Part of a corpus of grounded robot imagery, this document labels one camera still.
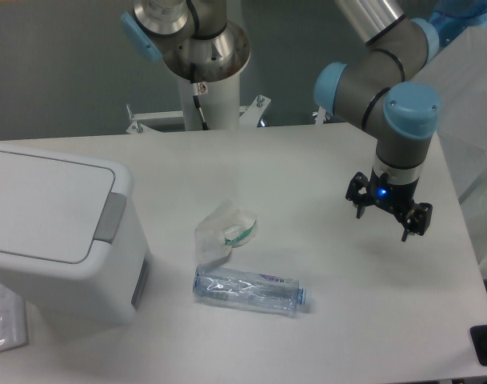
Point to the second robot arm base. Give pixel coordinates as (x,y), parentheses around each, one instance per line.
(195,39)

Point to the crumpled clear plastic wrapper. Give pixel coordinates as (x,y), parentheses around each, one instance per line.
(228,226)

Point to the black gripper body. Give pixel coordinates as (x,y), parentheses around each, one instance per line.
(392,197)

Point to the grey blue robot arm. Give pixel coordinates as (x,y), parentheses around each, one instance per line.
(378,96)

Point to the white trash can lid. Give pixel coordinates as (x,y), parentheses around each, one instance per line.
(51,203)

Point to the white trash can body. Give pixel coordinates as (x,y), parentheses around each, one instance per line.
(104,287)

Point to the white metal mounting stand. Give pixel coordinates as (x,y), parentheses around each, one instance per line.
(205,106)

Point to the crushed clear plastic bottle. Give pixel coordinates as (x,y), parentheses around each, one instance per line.
(243,290)

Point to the black device at edge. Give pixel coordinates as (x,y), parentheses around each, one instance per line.
(479,339)

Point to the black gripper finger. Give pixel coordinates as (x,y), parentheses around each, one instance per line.
(357,193)
(416,220)

